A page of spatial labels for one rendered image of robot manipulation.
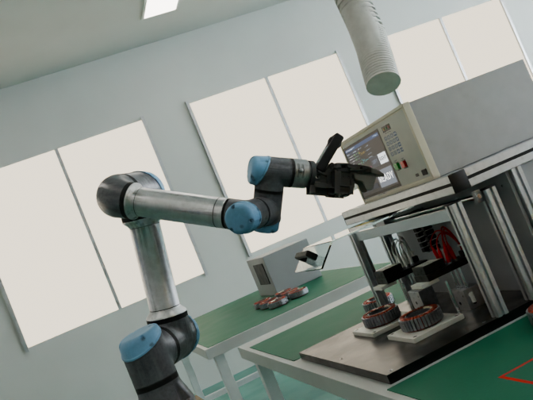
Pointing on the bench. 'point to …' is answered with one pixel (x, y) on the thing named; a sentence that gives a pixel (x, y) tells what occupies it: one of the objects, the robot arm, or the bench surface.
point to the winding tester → (453, 127)
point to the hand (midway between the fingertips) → (378, 172)
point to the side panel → (524, 186)
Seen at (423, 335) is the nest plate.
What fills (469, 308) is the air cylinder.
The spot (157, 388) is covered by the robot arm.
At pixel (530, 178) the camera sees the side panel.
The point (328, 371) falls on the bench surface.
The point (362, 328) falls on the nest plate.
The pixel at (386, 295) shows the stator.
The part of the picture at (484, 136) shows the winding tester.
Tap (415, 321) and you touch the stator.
